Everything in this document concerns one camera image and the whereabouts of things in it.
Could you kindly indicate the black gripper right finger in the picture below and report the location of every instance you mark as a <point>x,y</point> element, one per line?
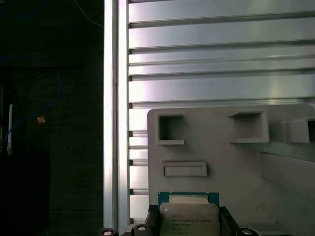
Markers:
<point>229,226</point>

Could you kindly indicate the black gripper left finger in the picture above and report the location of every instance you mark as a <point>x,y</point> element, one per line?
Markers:
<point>152,221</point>

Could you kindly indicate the silver green CPU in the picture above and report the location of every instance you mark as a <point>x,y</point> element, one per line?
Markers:
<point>189,216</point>

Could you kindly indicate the grey parts rack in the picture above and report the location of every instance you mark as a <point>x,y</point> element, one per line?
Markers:
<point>221,159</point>

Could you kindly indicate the orange paper scrap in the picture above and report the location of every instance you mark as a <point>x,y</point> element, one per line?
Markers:
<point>41,120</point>

